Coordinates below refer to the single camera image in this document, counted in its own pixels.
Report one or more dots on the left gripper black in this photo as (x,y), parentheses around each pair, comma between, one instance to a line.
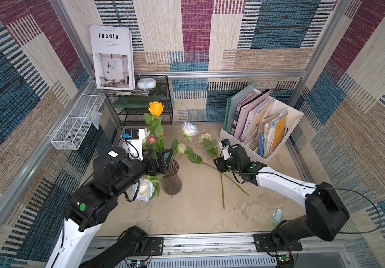
(161,166)

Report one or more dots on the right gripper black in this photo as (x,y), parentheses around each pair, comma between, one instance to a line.
(222,163)

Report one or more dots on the pink tulip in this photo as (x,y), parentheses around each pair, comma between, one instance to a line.
(152,140)

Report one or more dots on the white tulip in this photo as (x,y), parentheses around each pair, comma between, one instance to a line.
(146,135)

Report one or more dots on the orange rose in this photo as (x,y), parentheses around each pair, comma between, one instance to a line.
(154,122)

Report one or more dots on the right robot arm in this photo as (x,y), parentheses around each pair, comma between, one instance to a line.
(325,213)

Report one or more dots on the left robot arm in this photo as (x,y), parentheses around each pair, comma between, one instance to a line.
(90,205)

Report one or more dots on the white file organizer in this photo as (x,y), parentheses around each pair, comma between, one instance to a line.
(254,135)

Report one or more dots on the orange yellow booklet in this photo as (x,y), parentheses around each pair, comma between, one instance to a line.
(275,134)

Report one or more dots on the pink book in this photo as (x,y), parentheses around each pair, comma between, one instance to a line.
(243,110)

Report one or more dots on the green folder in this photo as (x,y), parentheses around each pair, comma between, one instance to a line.
(232,104)

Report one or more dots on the small light blue object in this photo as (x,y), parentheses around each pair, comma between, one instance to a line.
(277,215)

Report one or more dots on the green glass shelf plate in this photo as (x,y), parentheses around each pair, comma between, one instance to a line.
(133,102)

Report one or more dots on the white round device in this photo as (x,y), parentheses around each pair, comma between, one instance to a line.
(146,83)

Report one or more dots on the Inedia magazine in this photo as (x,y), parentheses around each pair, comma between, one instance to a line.
(112,52)

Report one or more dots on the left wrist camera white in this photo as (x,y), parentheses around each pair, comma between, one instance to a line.
(133,142)

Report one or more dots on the black wire shelf rack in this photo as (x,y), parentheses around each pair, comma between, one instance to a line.
(135,116)

